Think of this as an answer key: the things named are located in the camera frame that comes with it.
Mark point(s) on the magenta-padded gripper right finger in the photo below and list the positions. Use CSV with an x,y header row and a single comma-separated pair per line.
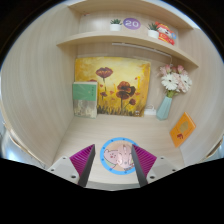
x,y
146,162

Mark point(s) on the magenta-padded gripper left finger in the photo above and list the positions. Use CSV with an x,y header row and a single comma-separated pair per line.
x,y
80,163

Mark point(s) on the pink computer mouse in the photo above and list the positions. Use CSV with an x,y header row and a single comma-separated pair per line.
x,y
125,156

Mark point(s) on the round blue-rimmed cartoon mouse pad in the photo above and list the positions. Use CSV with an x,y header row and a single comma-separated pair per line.
x,y
108,160

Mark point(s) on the orange booklet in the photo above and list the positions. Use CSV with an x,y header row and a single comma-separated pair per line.
x,y
182,129

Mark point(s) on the white power adapter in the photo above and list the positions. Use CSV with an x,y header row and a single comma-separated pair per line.
x,y
150,111

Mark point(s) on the pale green faceted vase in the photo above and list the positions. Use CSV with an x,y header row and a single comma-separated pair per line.
x,y
164,109

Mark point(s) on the green and beige book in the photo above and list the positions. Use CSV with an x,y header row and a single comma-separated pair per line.
x,y
85,98

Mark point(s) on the yellow painting with red poppies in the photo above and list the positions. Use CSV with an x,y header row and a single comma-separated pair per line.
x,y
113,86

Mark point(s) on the pink and white flower bouquet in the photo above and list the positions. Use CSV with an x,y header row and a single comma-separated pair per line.
x,y
173,81

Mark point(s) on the white light bar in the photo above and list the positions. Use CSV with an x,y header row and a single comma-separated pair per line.
x,y
140,47

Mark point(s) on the wooden wall shelf with decorations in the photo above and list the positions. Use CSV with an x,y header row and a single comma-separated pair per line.
x,y
133,36

